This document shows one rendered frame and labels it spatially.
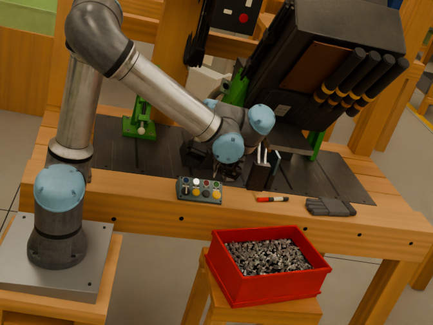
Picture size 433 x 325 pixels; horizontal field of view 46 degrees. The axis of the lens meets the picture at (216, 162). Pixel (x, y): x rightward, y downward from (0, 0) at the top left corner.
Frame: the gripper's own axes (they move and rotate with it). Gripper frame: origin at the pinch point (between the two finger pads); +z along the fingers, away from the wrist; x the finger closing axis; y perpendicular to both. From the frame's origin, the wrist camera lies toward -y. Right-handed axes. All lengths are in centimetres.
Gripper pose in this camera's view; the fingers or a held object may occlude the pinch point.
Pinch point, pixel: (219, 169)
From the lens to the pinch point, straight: 161.3
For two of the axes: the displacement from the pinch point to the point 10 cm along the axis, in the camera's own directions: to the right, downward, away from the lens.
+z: -3.4, 4.7, 8.2
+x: 9.2, 3.5, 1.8
